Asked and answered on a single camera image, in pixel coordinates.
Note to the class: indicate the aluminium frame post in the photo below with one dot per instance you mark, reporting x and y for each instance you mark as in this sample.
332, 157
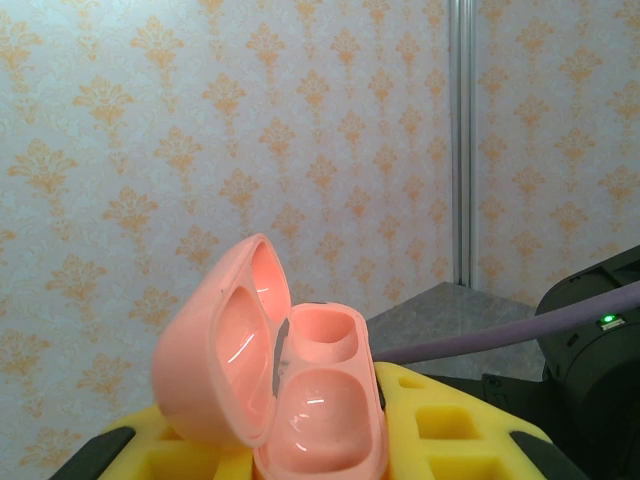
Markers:
462, 150

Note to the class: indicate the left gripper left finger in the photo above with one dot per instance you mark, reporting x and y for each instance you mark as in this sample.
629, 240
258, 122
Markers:
165, 455

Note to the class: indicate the pink earbud charging case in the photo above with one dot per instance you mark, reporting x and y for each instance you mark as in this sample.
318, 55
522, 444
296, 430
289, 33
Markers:
320, 410

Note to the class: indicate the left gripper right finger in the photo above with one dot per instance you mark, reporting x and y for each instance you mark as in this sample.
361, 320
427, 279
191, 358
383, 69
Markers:
450, 450

